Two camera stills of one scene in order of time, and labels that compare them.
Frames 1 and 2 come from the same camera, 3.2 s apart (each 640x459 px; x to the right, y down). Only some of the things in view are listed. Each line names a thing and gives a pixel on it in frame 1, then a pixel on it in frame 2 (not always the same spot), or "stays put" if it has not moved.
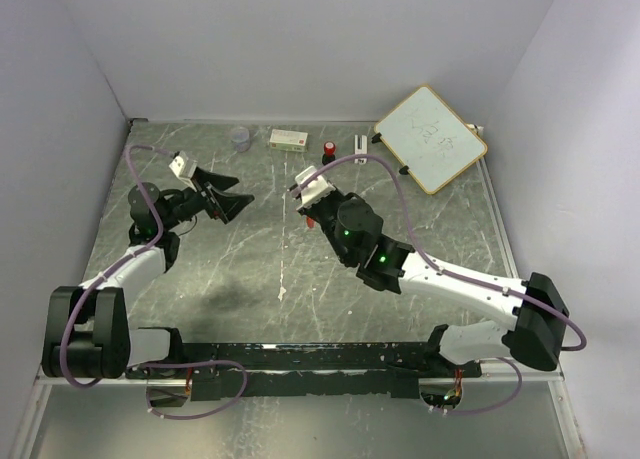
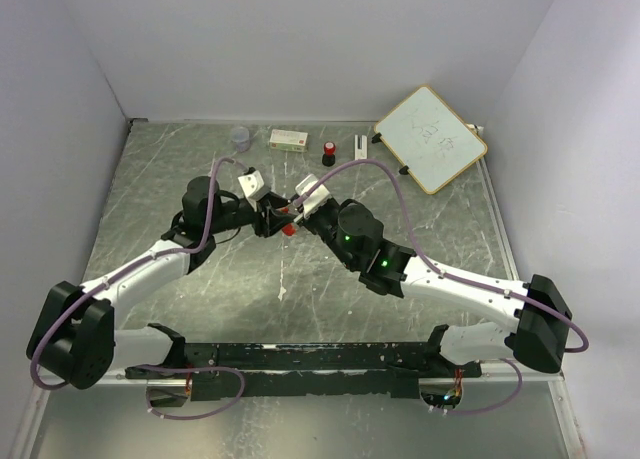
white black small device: [360, 148] stays put
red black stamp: [329, 152] stays put
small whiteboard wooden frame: [431, 141] stays put
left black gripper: [226, 206] to [271, 222]
